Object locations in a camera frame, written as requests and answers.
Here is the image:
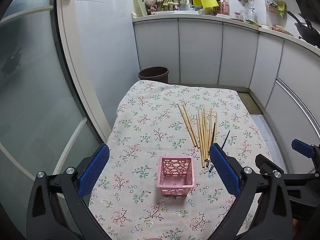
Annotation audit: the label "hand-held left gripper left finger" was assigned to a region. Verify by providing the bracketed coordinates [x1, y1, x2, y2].
[26, 144, 113, 240]

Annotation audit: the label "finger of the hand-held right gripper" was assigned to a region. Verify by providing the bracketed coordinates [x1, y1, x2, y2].
[291, 139, 320, 178]
[255, 154, 288, 178]

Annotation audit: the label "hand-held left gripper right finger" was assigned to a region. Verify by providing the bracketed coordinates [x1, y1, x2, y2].
[209, 143, 294, 240]

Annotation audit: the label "black chopstick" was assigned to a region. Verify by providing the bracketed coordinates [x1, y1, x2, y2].
[209, 130, 231, 172]
[206, 122, 216, 168]

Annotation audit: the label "bundle of wooden chopsticks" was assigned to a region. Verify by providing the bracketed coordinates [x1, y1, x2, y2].
[177, 104, 218, 168]

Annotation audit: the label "pink perforated plastic basket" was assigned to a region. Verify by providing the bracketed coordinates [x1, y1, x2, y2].
[156, 156, 196, 197]

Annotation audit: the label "floral tablecloth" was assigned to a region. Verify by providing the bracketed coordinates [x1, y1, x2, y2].
[89, 80, 275, 240]

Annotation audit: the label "frosted glass sliding door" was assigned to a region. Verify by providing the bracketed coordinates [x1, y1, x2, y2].
[0, 0, 110, 240]

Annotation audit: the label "brown trash bin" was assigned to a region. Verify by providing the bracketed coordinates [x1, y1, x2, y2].
[138, 67, 171, 83]

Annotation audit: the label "black wok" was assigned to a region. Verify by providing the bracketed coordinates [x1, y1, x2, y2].
[287, 10, 320, 48]

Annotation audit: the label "white kitchen cabinets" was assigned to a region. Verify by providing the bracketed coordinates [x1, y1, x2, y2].
[132, 17, 320, 178]

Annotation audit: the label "green snack packets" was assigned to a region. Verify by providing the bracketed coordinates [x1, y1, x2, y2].
[267, 0, 287, 18]

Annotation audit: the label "white kitchen countertop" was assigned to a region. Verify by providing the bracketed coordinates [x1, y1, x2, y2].
[132, 11, 320, 63]

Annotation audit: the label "yellow-green cutting board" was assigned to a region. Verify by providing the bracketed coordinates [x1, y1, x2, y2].
[192, 0, 220, 8]

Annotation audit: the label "pale green cutting board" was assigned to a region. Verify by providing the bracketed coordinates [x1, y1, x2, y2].
[132, 0, 148, 18]

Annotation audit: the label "sprouting garlic bulbs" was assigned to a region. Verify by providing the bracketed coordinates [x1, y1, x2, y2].
[154, 0, 179, 12]

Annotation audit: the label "white door frame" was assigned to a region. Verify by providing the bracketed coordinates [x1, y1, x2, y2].
[55, 0, 112, 145]

